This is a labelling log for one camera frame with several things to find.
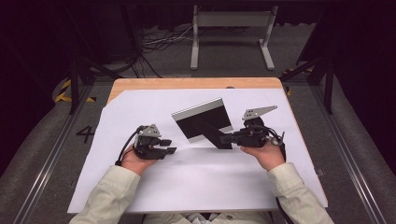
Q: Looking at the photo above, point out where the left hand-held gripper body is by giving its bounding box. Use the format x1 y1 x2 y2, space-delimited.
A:
133 123 172 161

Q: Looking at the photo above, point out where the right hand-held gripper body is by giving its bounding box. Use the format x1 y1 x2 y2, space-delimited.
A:
236 105 286 149

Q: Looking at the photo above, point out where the person's left hand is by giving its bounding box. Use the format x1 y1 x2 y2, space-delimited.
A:
120 145 159 176

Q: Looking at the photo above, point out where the person's right hand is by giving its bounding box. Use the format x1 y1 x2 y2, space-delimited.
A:
239 140 288 173

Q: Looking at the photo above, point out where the white table sheet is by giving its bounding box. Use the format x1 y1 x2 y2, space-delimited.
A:
66 88 329 216

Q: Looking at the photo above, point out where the wooden table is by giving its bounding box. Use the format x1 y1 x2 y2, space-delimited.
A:
106 77 329 208

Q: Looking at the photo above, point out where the black metal stand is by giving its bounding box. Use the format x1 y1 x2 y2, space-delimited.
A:
67 55 126 116
279 55 336 116

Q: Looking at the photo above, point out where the yellow black floor tape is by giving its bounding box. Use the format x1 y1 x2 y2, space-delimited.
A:
53 78 97 105

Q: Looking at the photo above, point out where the grey metal stand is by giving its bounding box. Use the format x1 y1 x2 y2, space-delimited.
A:
190 4 279 72

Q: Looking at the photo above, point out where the left hand-held gripper black cable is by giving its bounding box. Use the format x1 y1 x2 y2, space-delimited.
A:
114 124 147 167

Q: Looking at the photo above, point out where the hand-held gripper black cable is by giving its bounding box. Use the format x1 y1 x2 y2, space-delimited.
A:
114 124 147 167
262 124 288 163

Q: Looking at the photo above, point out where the right hand-held gripper black cable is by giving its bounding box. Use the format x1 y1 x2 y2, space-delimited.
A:
262 124 288 163

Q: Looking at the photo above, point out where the aluminium floor rail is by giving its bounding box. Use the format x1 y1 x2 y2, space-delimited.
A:
11 83 95 224
310 85 389 224

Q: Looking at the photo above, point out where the floor cable bundle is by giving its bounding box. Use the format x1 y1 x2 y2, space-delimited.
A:
102 23 197 79

